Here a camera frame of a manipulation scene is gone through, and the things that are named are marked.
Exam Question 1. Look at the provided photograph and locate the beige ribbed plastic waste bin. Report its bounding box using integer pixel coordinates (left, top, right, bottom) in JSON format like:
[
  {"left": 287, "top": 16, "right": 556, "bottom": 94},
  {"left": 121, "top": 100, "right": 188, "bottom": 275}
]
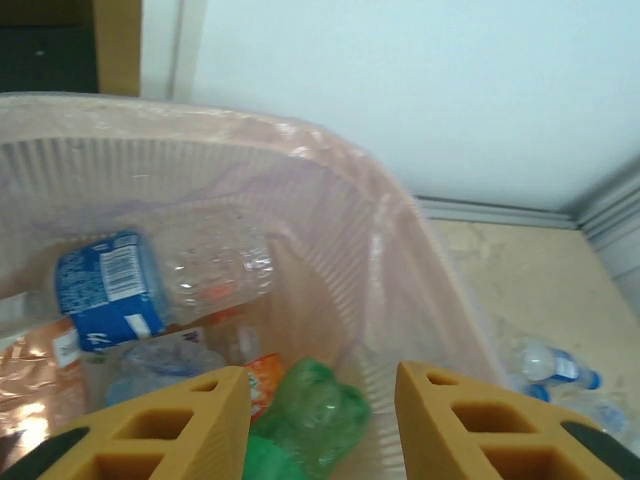
[{"left": 0, "top": 91, "right": 508, "bottom": 480}]

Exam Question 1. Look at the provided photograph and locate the Pocari Sweat blue label bottle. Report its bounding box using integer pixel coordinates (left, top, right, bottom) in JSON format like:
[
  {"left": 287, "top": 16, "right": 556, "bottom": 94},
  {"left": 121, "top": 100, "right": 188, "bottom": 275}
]
[{"left": 9, "top": 219, "right": 277, "bottom": 354}]

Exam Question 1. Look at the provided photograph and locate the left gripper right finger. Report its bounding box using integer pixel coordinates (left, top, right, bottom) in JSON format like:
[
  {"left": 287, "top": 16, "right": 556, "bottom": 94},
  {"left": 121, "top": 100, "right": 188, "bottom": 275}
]
[{"left": 394, "top": 359, "right": 640, "bottom": 480}]

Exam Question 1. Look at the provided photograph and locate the wooden door frame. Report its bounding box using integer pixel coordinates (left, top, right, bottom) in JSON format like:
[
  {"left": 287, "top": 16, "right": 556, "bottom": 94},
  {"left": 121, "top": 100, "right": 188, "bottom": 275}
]
[{"left": 93, "top": 0, "right": 147, "bottom": 97}]

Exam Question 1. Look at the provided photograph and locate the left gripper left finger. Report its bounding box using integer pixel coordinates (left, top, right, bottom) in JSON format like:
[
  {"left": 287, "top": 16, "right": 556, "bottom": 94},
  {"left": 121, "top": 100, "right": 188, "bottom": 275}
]
[{"left": 0, "top": 364, "right": 252, "bottom": 480}]

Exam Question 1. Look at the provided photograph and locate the clear bottle cyan label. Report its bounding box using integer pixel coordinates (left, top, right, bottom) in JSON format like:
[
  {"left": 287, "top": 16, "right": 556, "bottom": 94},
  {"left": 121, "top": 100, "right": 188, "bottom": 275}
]
[{"left": 105, "top": 340, "right": 227, "bottom": 407}]

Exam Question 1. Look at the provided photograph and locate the green bottle orange cap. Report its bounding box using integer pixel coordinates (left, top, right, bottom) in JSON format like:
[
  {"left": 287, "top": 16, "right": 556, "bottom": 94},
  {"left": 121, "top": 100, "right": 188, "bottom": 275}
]
[{"left": 244, "top": 355, "right": 374, "bottom": 480}]

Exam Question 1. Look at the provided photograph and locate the clear bottle dark blue label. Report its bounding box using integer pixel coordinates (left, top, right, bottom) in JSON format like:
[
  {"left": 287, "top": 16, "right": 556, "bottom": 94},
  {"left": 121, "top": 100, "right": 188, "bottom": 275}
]
[{"left": 504, "top": 336, "right": 604, "bottom": 395}]

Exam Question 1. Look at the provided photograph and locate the clear bottle orange label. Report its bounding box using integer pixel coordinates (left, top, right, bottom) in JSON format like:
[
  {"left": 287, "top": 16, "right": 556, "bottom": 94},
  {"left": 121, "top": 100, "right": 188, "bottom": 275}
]
[{"left": 209, "top": 284, "right": 287, "bottom": 417}]

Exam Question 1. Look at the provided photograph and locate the copper label plastic bottle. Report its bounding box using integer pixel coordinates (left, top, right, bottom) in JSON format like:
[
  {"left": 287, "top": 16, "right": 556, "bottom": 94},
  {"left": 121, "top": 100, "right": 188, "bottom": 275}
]
[{"left": 0, "top": 318, "right": 92, "bottom": 437}]

